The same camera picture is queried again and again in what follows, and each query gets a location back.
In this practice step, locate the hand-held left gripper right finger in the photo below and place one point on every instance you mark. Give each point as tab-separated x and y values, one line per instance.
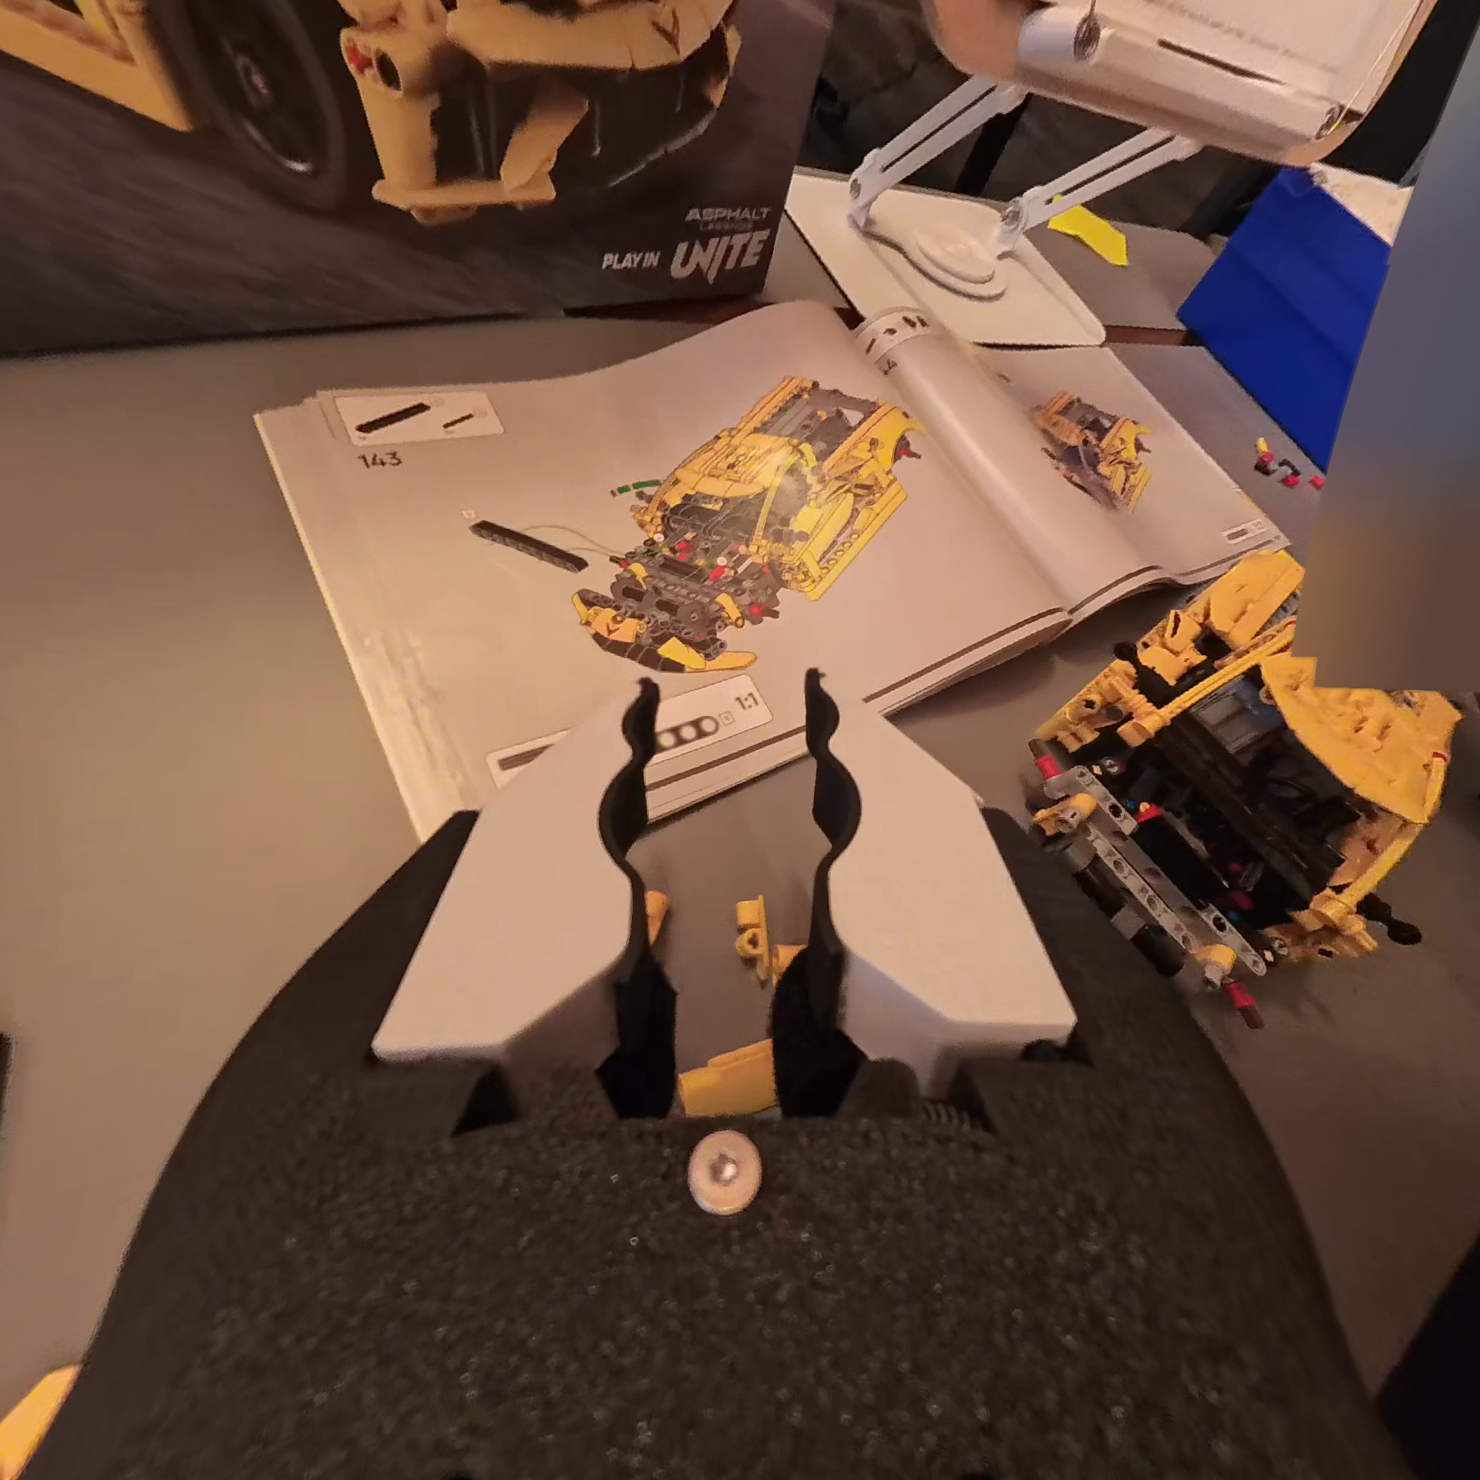
936	913

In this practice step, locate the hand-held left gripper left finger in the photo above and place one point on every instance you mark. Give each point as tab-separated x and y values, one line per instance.
520	926

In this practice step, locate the instruction booklet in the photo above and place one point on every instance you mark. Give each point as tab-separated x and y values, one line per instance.
462	602

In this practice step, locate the yellow brick car model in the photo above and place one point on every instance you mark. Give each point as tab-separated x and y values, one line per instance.
1342	741

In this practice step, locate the grey desk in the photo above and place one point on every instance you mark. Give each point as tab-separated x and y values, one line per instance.
173	695

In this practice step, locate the pile of yellow brick pieces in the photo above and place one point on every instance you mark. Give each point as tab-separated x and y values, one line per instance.
755	926

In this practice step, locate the pile of small coloured pins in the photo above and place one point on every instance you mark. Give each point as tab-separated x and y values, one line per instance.
1273	462

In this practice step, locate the white document stand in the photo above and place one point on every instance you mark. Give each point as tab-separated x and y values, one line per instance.
903	254

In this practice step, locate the blue storage bin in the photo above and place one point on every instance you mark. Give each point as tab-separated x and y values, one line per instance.
1273	313

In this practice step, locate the yellow sticky note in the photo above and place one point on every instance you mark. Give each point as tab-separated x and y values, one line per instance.
1093	232

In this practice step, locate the toy car set box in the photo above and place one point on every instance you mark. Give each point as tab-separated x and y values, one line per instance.
115	232

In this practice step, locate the white dotted sheet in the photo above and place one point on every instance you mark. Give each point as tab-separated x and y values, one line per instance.
1364	203

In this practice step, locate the printed instruction sheet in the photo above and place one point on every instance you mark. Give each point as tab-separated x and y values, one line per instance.
1250	29

